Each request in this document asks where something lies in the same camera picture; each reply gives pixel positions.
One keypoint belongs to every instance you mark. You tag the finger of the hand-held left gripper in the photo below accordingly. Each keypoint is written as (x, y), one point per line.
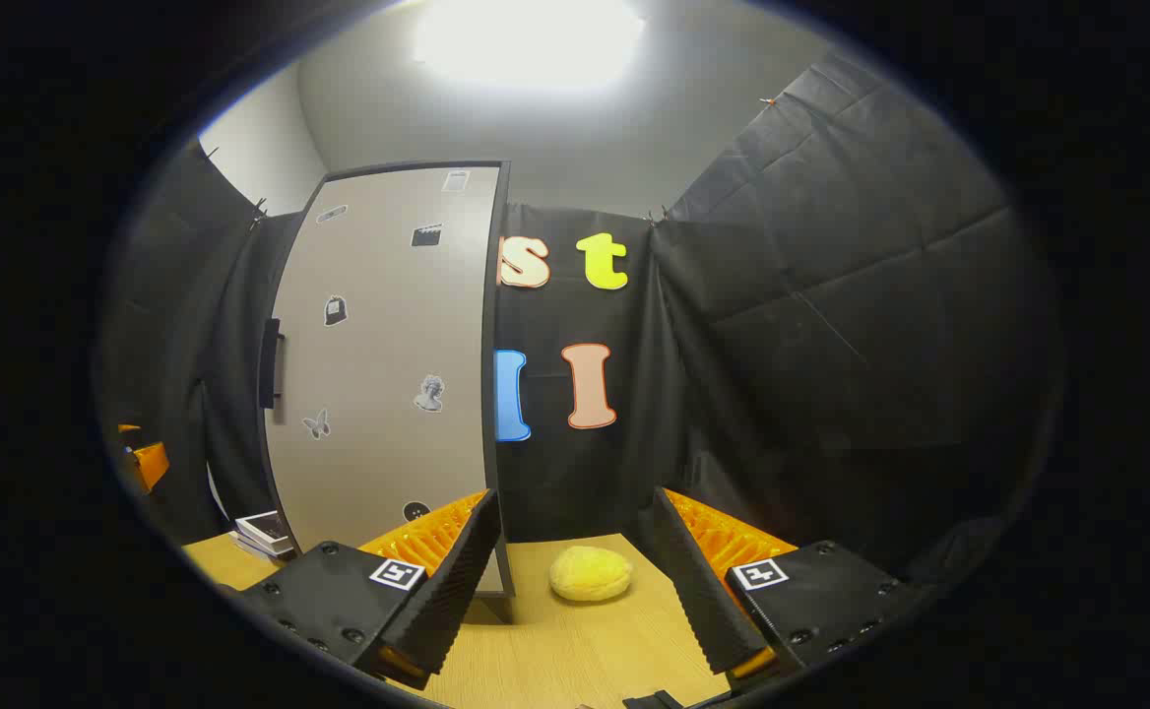
(150, 463)

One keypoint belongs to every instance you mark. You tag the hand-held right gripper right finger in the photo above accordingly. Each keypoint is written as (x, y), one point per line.
(698, 591)

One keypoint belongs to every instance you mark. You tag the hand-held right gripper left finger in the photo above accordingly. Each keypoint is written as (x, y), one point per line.
(447, 591)

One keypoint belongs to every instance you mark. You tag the dark grey cabinet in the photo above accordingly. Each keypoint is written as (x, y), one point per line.
(488, 463)

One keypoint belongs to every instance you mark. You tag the light grey cabinet door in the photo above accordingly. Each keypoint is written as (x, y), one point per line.
(388, 325)

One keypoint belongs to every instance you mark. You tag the yellow fluffy sponge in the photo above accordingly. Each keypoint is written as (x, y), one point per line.
(590, 574)

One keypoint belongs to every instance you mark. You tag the white covered book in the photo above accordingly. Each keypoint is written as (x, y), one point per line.
(245, 545)

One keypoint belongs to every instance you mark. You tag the book with portrait cover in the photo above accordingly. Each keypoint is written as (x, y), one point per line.
(268, 530)

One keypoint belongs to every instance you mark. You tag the black backdrop cloth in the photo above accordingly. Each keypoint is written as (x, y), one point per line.
(831, 345)

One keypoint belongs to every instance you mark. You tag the ceiling light panel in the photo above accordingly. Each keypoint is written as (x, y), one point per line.
(526, 39)

